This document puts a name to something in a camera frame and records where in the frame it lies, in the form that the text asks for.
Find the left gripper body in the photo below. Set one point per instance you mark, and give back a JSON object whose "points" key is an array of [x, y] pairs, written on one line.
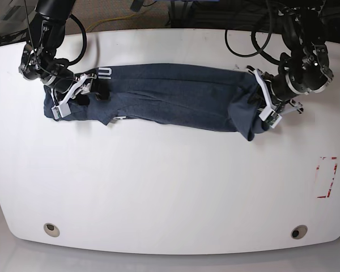
{"points": [[281, 107]]}

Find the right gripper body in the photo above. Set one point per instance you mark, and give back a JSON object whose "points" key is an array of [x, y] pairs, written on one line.
{"points": [[66, 90]]}

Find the dark blue T-shirt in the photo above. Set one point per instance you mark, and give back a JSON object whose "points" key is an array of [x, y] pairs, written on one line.
{"points": [[185, 95]]}

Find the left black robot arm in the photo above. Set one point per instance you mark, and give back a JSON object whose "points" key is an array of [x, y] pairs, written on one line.
{"points": [[305, 69]]}

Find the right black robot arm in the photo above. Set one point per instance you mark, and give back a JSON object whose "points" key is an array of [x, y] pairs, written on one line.
{"points": [[45, 34]]}

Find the red tape rectangle marking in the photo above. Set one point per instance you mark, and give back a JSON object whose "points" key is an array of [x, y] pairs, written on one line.
{"points": [[325, 176]]}

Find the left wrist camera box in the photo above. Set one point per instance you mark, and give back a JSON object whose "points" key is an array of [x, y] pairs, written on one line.
{"points": [[271, 117]]}

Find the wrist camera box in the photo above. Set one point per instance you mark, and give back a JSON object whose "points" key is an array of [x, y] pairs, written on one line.
{"points": [[61, 111], [271, 117]]}

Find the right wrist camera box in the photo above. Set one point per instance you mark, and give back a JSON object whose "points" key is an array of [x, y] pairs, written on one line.
{"points": [[61, 111]]}

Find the right table cable grommet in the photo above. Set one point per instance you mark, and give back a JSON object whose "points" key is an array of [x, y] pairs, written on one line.
{"points": [[299, 232]]}

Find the table cable grommet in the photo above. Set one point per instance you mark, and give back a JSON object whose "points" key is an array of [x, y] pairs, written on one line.
{"points": [[299, 232], [51, 230]]}

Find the left table cable grommet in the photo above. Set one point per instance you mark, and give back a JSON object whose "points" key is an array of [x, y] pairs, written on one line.
{"points": [[51, 230]]}

